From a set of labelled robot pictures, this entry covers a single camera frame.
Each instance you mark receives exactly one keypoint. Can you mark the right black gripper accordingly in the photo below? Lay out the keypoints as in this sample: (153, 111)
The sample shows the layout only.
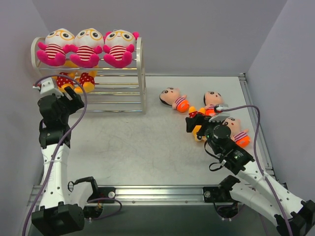
(197, 125)

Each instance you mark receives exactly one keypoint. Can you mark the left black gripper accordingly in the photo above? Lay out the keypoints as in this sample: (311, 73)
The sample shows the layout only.
(74, 99)

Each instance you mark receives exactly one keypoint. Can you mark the yellow bear plush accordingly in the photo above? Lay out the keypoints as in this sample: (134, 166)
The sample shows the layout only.
(192, 113)
(87, 80)
(62, 82)

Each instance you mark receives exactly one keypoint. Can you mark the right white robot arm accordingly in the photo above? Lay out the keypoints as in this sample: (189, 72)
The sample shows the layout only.
(251, 185)

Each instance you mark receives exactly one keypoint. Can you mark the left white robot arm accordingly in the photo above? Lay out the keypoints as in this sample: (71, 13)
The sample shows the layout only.
(60, 211)

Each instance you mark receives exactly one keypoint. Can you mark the cream two-tier shelf rack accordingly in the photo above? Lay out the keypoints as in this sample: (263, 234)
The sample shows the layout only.
(117, 90)

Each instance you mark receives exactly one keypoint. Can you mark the peach boy plush middle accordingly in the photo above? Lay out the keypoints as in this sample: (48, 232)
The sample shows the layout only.
(211, 100)

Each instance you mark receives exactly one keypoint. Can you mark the peach boy plush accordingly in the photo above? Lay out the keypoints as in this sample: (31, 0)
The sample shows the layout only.
(238, 135)
(173, 97)
(211, 100)

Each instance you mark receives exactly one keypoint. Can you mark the peach boy plush left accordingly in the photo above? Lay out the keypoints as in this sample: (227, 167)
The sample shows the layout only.
(173, 97)

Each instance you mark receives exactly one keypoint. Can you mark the peach boy plush right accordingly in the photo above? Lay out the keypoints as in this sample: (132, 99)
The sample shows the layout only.
(238, 135)

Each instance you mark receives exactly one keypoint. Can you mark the pink plush with glasses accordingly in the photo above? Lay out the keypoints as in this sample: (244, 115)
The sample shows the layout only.
(55, 47)

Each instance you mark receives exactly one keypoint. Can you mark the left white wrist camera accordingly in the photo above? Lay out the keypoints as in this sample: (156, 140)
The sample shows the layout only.
(47, 87)

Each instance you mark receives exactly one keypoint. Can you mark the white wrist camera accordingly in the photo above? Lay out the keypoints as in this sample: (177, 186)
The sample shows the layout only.
(47, 87)
(220, 115)

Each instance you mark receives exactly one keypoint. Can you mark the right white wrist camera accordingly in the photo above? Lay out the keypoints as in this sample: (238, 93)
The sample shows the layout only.
(220, 115)

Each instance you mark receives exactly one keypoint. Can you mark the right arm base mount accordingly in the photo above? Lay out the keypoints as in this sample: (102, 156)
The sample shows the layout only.
(216, 193)

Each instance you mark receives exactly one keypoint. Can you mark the aluminium front rail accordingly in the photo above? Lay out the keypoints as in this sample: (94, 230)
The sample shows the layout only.
(160, 194)

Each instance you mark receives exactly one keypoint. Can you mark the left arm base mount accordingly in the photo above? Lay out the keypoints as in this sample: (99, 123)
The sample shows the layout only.
(102, 195)

